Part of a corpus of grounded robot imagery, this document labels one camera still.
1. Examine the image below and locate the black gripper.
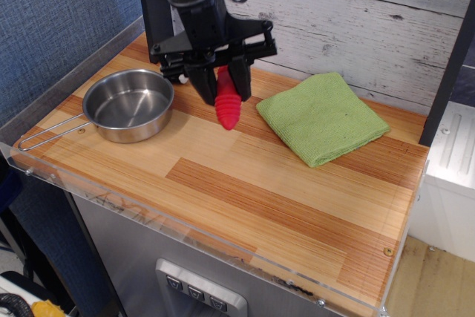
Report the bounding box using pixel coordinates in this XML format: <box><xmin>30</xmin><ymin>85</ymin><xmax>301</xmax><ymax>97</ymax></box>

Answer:
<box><xmin>150</xmin><ymin>0</ymin><xmax>277</xmax><ymax>106</ymax></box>

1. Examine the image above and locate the red handled metal spoon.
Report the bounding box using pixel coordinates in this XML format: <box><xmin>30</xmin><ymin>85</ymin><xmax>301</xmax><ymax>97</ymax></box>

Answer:
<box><xmin>214</xmin><ymin>66</ymin><xmax>242</xmax><ymax>131</ymax></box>

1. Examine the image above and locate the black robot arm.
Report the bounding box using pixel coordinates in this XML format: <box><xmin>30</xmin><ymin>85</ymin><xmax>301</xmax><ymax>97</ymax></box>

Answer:
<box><xmin>150</xmin><ymin>0</ymin><xmax>277</xmax><ymax>105</ymax></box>

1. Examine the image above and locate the small steel pan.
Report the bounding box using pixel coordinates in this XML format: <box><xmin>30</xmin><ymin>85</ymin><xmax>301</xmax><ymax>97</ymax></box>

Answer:
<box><xmin>18</xmin><ymin>69</ymin><xmax>174</xmax><ymax>151</ymax></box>

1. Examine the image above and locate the green folded cloth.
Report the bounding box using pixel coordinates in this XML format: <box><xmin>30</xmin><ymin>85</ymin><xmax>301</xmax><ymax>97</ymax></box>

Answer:
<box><xmin>256</xmin><ymin>72</ymin><xmax>390</xmax><ymax>168</ymax></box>

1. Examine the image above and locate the white black sushi toy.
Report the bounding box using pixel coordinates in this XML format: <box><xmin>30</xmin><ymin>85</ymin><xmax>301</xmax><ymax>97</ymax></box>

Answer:
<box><xmin>178</xmin><ymin>74</ymin><xmax>189</xmax><ymax>84</ymax></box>

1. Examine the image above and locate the steel toy kitchen cabinet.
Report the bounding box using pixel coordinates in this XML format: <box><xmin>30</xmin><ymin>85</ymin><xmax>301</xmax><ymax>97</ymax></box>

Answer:
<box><xmin>70</xmin><ymin>193</ymin><xmax>379</xmax><ymax>316</ymax></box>

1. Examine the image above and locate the clear acrylic table guard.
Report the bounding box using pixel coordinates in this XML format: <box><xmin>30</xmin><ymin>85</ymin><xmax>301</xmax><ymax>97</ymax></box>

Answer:
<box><xmin>1</xmin><ymin>19</ymin><xmax>428</xmax><ymax>316</ymax></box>

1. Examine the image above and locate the grey button panel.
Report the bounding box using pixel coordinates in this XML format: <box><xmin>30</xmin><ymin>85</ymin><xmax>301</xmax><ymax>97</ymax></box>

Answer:
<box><xmin>155</xmin><ymin>258</ymin><xmax>248</xmax><ymax>316</ymax></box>

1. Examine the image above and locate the white cabinet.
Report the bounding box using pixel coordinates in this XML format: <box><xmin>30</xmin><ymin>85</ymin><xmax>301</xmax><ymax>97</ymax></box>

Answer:
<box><xmin>408</xmin><ymin>102</ymin><xmax>474</xmax><ymax>261</ymax></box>

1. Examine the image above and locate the dark left frame post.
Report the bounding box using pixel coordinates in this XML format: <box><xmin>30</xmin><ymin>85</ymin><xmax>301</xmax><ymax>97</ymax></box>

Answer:
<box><xmin>140</xmin><ymin>0</ymin><xmax>174</xmax><ymax>64</ymax></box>

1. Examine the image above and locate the dark frame post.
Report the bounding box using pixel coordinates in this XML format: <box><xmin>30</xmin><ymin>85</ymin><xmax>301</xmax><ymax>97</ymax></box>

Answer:
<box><xmin>140</xmin><ymin>0</ymin><xmax>174</xmax><ymax>64</ymax></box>
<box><xmin>419</xmin><ymin>0</ymin><xmax>474</xmax><ymax>147</ymax></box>

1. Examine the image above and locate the dark right frame post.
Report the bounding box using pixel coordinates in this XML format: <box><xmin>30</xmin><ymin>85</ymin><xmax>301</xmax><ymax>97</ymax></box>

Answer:
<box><xmin>419</xmin><ymin>0</ymin><xmax>474</xmax><ymax>147</ymax></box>

